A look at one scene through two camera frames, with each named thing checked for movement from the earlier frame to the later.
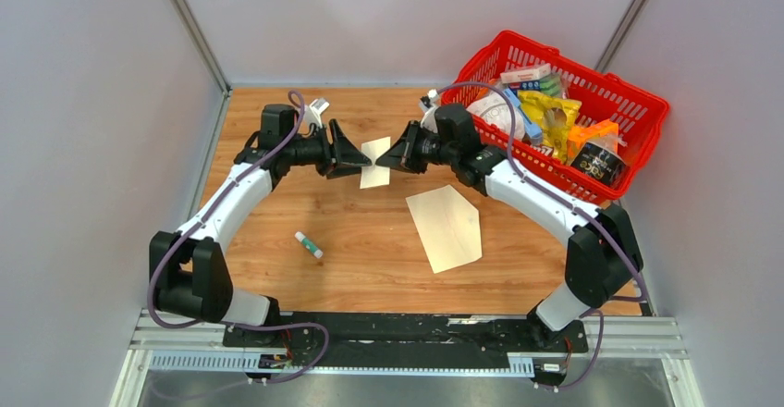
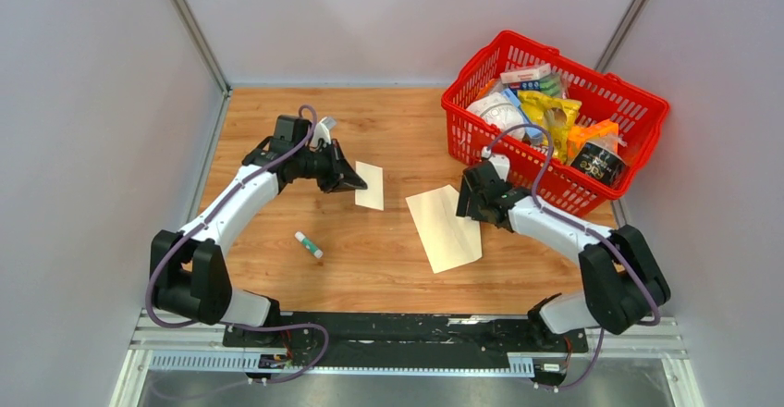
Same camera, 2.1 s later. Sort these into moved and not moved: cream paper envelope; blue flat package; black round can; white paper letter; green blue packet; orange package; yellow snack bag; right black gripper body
Moved: white paper letter; right black gripper body
Not moved: orange package; blue flat package; yellow snack bag; cream paper envelope; black round can; green blue packet
